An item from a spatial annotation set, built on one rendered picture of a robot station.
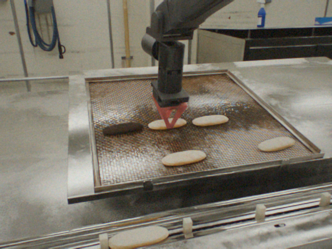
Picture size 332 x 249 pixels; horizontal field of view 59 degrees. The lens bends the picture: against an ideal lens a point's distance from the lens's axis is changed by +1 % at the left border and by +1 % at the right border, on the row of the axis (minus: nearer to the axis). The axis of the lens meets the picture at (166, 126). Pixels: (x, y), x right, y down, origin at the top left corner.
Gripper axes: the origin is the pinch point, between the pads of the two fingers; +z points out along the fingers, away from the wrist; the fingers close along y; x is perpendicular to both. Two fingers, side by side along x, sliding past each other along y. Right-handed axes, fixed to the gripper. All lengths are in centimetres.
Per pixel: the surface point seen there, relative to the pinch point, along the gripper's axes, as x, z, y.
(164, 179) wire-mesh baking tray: -6.9, 0.6, 19.4
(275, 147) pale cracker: 20.5, 0.2, 16.1
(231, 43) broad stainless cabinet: 105, 32, -150
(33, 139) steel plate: -35.1, 15.2, -22.7
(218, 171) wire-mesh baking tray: 4.4, 0.6, 19.9
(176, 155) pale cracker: -2.4, 0.0, 13.6
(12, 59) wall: -89, 98, -334
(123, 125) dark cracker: -11.0, 0.1, -0.7
